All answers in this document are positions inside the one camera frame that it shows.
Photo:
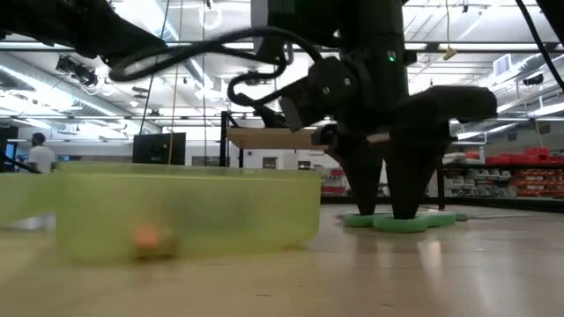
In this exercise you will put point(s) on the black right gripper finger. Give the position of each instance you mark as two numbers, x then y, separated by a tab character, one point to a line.
410	176
365	176

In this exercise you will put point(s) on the yellow-green translucent pencil case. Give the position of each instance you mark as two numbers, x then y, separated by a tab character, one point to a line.
198	211

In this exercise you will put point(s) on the small orange object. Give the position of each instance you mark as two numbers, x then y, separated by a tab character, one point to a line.
146	235

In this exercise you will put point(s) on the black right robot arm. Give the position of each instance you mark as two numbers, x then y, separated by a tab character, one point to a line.
374	44

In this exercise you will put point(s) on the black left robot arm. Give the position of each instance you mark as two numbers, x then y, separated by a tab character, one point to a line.
79	26

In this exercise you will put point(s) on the red storage bins stack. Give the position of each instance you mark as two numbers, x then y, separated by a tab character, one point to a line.
335	182

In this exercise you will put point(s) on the storage rack with red bins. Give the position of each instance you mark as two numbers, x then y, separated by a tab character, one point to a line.
529	174

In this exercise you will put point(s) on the small wooden shelf black legs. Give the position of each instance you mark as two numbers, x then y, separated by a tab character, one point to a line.
273	138

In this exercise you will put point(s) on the black monitor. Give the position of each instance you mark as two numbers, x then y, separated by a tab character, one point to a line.
158	149

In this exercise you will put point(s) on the black ceiling light fixture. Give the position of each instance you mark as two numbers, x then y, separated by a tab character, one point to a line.
77	70

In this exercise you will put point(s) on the person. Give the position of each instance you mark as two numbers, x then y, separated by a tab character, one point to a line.
42	156

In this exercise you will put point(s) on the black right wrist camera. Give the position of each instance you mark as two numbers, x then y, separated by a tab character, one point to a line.
317	94

